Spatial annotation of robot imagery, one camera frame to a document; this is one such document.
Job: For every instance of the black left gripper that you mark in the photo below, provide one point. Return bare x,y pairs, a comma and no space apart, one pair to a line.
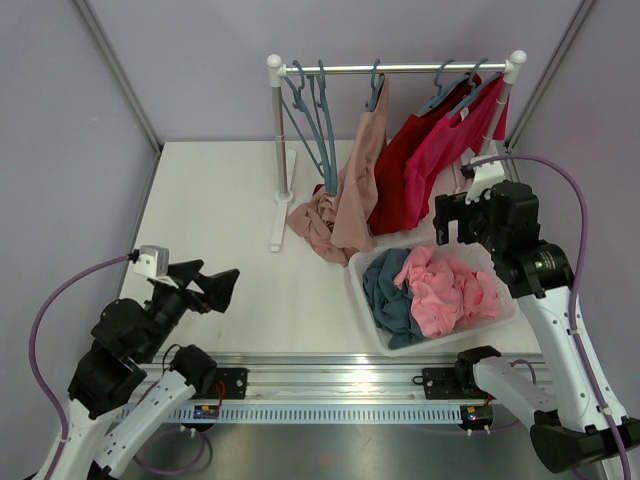
217,288

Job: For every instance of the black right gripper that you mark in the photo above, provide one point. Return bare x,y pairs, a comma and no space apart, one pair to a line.
454,207

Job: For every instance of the light pink t shirt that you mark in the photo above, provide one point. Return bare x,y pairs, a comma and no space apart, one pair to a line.
446,293

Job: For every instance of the blue-grey t shirt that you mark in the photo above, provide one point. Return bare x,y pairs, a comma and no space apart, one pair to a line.
389,304

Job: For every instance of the teal hanger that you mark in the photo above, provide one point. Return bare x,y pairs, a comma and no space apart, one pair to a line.
440,90
329,157
303,94
476,89
377,81

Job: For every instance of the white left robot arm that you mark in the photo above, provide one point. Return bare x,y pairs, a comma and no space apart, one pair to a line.
128,335

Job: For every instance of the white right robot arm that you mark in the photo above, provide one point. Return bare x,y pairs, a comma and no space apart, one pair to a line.
581,421

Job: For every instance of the dark red t shirt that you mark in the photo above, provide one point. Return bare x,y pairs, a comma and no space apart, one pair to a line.
388,213

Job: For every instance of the magenta t shirt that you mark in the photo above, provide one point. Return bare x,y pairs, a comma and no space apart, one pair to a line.
445,144

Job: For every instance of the beige pink t shirt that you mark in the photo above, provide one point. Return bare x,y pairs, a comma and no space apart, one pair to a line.
336,228

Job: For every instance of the white perforated plastic basket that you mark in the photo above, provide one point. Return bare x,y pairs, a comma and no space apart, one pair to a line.
472,255

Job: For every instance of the metal clothes rack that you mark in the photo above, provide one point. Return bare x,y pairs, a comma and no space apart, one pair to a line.
286,159

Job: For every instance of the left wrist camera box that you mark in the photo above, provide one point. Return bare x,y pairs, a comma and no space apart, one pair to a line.
152,263

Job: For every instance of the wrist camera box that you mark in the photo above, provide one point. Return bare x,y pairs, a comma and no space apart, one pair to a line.
485,172
152,263

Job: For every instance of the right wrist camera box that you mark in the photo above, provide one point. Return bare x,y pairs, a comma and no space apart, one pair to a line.
485,172

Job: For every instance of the white slotted cable duct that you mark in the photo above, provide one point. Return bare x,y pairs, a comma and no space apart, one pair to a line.
421,414

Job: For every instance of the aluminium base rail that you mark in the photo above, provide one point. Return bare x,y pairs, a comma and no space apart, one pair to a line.
333,378

